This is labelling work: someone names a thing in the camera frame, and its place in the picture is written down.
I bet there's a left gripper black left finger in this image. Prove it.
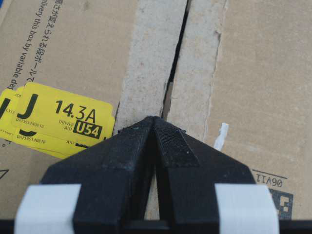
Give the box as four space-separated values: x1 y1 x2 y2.
14 116 156 234

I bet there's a brown cardboard box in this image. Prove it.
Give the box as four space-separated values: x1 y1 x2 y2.
0 0 312 219

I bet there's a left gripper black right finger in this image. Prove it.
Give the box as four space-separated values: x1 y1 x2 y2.
152 116 281 234

